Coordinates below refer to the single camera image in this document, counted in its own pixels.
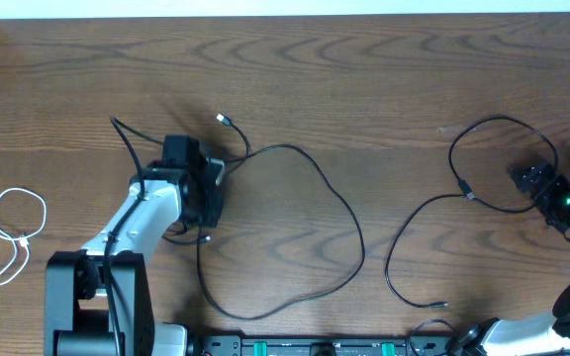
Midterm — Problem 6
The white usb cable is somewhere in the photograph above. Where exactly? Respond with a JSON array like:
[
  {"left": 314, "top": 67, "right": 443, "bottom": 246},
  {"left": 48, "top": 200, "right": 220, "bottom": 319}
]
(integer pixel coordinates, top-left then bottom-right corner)
[{"left": 0, "top": 187, "right": 48, "bottom": 289}]

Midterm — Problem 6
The black usb cable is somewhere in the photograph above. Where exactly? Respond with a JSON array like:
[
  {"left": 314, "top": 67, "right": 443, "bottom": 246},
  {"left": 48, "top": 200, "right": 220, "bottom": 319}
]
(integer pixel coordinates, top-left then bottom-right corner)
[{"left": 384, "top": 115, "right": 560, "bottom": 310}]

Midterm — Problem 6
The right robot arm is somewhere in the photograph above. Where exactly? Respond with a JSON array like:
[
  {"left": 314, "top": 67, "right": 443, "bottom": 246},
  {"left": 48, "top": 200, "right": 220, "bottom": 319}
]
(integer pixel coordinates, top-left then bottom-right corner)
[{"left": 452, "top": 162, "right": 570, "bottom": 355}]

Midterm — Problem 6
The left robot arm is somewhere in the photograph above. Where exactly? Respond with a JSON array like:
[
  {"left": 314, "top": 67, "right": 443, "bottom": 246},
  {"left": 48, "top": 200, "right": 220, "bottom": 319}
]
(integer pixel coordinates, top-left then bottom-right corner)
[{"left": 44, "top": 135, "right": 226, "bottom": 355}]

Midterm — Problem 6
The black left camera cable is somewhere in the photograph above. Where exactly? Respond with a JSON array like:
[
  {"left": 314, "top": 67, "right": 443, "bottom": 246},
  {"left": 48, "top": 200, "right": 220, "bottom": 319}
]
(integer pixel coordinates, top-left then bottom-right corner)
[{"left": 102, "top": 117, "right": 165, "bottom": 356}]

